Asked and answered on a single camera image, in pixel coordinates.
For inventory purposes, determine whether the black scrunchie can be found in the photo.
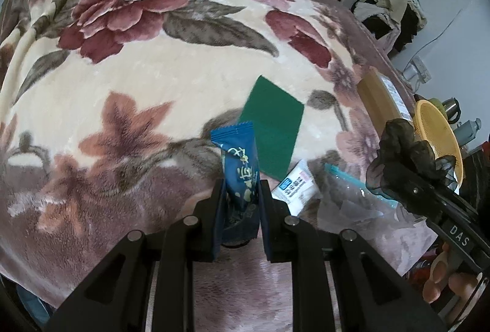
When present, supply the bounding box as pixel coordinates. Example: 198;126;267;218
365;118;458;214

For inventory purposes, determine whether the white wall socket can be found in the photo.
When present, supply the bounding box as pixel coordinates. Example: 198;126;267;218
404;57;432;84

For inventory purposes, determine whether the black marble table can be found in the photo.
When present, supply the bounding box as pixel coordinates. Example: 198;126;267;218
459;148;490;202

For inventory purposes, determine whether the clear plastic zip bag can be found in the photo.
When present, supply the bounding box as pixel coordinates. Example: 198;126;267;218
318;163;427;231

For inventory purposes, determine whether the green scouring pad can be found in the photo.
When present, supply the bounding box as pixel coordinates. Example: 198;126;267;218
238;75;305;180

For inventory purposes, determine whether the yellow plastic basket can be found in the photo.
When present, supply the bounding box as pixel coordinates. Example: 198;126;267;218
415;99;464;195

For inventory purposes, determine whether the white blue snack packet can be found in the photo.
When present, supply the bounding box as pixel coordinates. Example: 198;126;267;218
271;159;322;214

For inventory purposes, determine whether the labelled cardboard box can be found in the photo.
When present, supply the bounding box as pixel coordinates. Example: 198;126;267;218
357;67;418;126

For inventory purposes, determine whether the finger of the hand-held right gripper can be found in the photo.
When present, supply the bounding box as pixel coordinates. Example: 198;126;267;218
388;159;460;225

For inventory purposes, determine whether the steel electric kettle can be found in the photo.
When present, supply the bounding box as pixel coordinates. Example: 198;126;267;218
442;97;462;123

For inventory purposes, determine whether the person's right hand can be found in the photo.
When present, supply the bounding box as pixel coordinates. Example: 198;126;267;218
422;240;481;304

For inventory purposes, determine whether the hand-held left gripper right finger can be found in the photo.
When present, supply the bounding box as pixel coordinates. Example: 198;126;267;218
258;179;447;332

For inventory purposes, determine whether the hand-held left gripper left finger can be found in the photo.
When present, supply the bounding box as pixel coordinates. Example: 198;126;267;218
46;179;226;332

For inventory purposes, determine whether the grey thermos flask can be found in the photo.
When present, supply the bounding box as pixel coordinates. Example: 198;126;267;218
455;118;482;149

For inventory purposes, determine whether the dark blue snack packet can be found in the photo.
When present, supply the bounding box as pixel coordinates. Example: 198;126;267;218
210;121;261;246

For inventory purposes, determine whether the pile of clothes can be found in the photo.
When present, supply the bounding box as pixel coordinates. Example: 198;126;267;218
351;0;427;53

